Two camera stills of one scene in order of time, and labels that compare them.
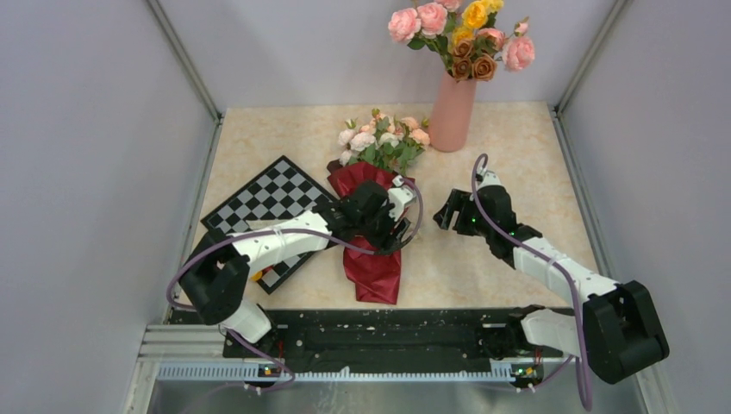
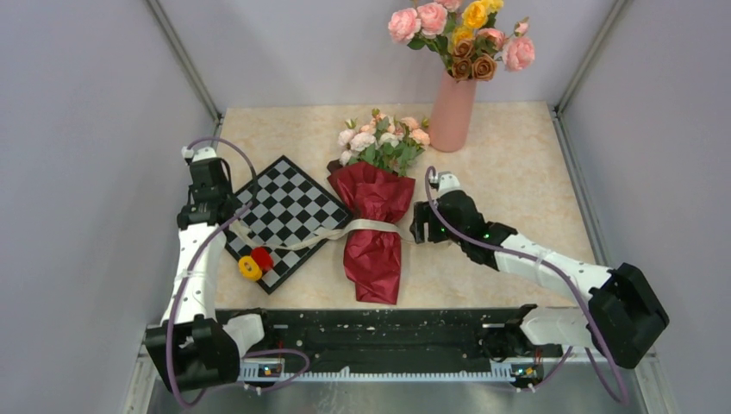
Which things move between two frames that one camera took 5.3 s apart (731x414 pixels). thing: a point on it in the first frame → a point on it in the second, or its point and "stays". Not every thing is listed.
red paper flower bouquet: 372,150 stays
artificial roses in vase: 462,34 stays
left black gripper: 387,240 → 235,204
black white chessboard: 283,191 stays
